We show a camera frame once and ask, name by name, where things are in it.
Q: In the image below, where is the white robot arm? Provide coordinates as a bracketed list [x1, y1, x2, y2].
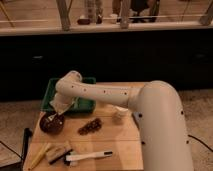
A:
[51, 71, 194, 171]

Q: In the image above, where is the brown grape bunch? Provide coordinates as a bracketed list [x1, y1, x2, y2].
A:
[78, 118, 102, 135]

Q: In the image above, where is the wooden scrub brush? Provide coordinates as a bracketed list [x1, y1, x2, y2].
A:
[46, 141, 72, 164]

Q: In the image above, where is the black chair frame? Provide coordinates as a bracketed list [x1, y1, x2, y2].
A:
[0, 128, 33, 171]

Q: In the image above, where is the green plastic tray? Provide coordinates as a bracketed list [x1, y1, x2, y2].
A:
[41, 78, 96, 115]

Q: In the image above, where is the white dish brush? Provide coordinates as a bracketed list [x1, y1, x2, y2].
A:
[64, 151, 113, 165]

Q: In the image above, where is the black cable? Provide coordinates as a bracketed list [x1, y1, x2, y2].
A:
[187, 134, 213, 154]

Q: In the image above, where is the purple bowl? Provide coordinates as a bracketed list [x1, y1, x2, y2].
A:
[39, 111, 65, 135]

